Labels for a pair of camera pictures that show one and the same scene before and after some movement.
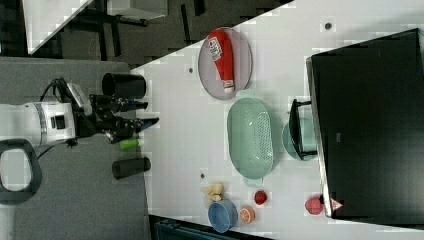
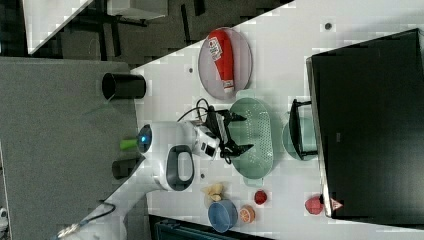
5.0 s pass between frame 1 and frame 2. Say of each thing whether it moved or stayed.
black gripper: moved
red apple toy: stayed
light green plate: stayed
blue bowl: stayed
